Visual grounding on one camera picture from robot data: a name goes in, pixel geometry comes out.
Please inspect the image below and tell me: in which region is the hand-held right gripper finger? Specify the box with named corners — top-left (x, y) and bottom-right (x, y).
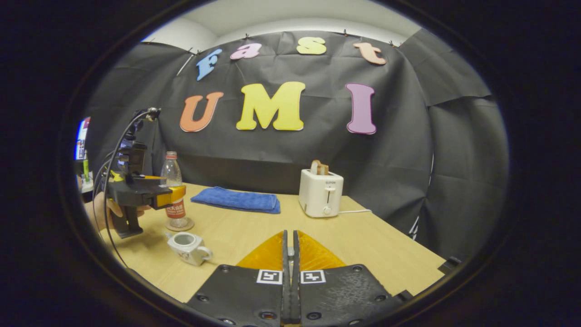
top-left (186, 230), bottom-right (291, 327)
top-left (292, 230), bottom-right (402, 327)

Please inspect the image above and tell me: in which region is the clear plastic water bottle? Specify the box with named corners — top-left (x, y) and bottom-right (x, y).
top-left (160, 151), bottom-right (189, 229)

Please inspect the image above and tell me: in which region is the round cork coaster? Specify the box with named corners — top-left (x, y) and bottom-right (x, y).
top-left (164, 217), bottom-right (195, 232)

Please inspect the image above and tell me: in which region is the white ceramic teacup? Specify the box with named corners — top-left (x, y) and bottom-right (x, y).
top-left (166, 232), bottom-right (213, 266)

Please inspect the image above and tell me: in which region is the computer monitor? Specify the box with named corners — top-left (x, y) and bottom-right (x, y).
top-left (75, 117), bottom-right (91, 160)

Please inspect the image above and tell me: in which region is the blue folded towel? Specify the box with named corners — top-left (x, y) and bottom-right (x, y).
top-left (191, 187), bottom-right (281, 214)

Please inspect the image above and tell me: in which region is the white toaster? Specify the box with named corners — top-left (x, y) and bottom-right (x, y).
top-left (299, 169), bottom-right (344, 218)

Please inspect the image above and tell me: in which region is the black backdrop cloth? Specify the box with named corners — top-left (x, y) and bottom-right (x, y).
top-left (86, 28), bottom-right (509, 259)

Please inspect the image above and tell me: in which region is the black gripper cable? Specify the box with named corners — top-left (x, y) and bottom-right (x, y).
top-left (92, 110), bottom-right (153, 268)

